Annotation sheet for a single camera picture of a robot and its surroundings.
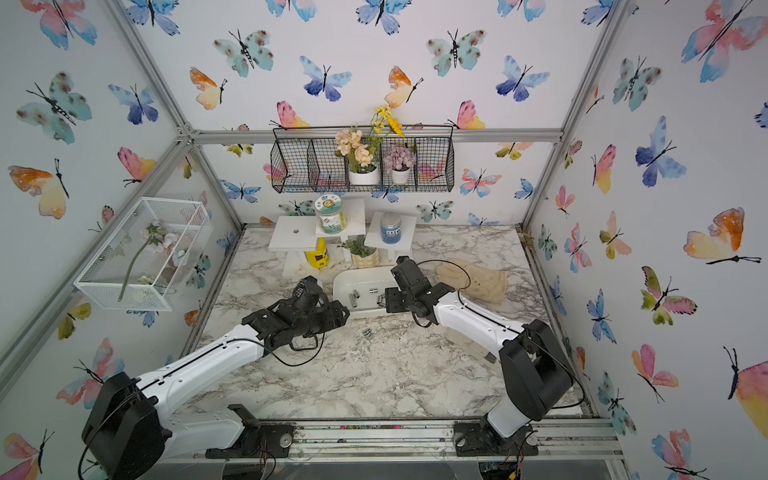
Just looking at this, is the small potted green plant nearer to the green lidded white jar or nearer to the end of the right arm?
the green lidded white jar

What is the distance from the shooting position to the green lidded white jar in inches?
33.1

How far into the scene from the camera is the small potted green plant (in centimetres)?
101

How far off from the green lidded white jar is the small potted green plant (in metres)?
0.11
